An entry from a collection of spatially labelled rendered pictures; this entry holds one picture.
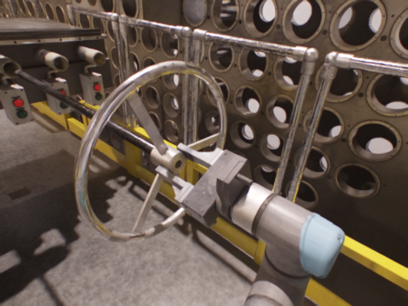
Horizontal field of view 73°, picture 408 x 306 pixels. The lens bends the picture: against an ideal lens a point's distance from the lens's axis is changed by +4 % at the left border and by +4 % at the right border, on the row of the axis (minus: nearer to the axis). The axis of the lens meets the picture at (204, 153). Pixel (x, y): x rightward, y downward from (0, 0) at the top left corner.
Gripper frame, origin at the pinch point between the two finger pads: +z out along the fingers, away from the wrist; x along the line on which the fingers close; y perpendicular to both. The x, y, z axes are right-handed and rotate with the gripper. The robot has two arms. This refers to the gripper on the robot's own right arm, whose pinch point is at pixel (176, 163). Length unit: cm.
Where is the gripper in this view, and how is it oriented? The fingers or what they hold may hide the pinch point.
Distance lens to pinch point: 54.3
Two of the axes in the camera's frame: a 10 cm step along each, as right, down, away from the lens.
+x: 6.2, -7.0, 3.6
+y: 2.5, 6.0, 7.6
